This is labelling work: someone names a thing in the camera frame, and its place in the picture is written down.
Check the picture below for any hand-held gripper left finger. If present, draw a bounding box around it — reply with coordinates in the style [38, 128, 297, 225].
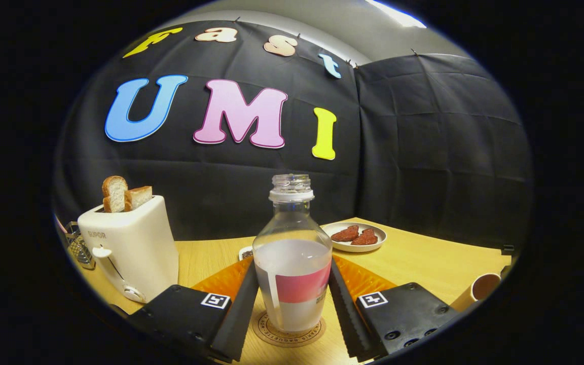
[127, 258, 261, 363]

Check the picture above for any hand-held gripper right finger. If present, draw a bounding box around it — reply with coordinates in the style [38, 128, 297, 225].
[328, 255, 461, 363]

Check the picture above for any round cork coaster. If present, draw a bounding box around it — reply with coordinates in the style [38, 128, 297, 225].
[251, 310, 326, 348]

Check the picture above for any clear juice bottle red label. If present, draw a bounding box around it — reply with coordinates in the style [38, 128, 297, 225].
[252, 174, 333, 334]

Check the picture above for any cream cup wooden handle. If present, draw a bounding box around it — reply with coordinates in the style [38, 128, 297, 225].
[450, 273, 502, 312]

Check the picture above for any white round plate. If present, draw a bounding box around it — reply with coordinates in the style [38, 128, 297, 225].
[321, 222, 388, 253]

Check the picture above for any red meat piece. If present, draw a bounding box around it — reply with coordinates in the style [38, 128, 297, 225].
[351, 229, 378, 246]
[331, 225, 360, 242]

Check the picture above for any wooden table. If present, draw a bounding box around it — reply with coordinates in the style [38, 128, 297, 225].
[82, 217, 513, 365]

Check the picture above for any white toaster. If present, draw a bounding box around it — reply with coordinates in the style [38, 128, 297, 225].
[77, 195, 180, 304]

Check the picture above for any toast bread slice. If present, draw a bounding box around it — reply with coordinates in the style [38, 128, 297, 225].
[101, 175, 129, 213]
[124, 186, 154, 212]

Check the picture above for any small faceted glass jar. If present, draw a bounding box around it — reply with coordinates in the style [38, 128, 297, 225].
[65, 221, 96, 270]

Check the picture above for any black backdrop cloth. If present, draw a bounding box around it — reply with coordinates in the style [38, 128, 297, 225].
[53, 20, 533, 249]

